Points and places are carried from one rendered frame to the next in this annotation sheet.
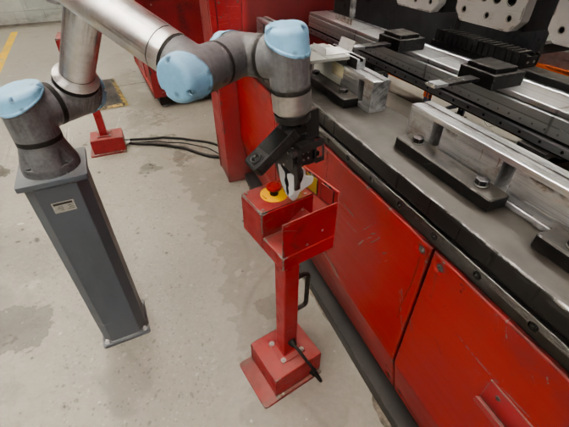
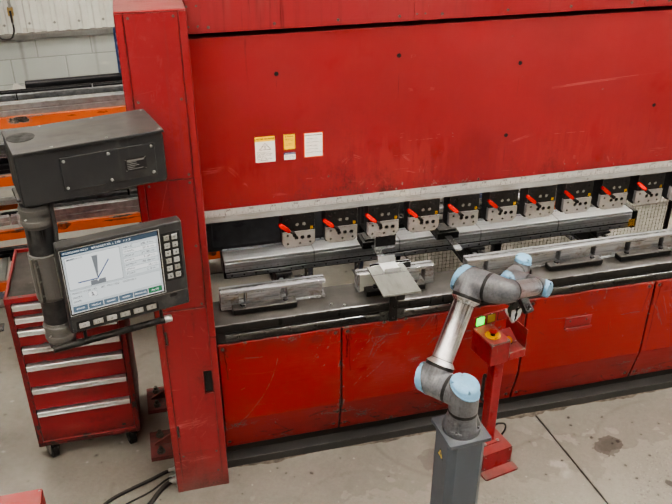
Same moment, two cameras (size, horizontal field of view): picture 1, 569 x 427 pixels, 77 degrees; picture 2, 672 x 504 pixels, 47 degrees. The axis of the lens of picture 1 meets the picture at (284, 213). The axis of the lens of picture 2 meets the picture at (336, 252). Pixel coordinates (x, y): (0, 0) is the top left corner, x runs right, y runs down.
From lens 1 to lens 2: 3.62 m
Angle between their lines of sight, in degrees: 67
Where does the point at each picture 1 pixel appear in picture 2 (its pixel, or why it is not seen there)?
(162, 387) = not seen: outside the picture
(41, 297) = not seen: outside the picture
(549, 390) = (581, 300)
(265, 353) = (492, 449)
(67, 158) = not seen: hidden behind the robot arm
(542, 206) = (537, 260)
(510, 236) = (545, 273)
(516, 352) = (569, 300)
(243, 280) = (399, 476)
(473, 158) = (507, 262)
